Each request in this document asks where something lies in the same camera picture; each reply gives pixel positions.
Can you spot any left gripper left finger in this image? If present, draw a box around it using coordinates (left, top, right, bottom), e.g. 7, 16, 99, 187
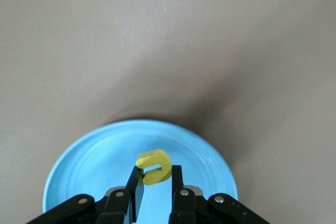
25, 165, 145, 224

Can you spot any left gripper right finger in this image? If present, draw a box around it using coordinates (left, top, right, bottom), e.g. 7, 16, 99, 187
167, 165, 271, 224

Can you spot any yellow foam letter n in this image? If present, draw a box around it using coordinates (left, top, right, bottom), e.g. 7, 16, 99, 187
135, 150, 173, 187

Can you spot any blue plate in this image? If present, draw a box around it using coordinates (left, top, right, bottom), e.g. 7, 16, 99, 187
43, 120, 239, 224

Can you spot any brown table cover sheet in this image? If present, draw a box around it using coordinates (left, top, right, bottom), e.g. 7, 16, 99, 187
0, 0, 336, 224

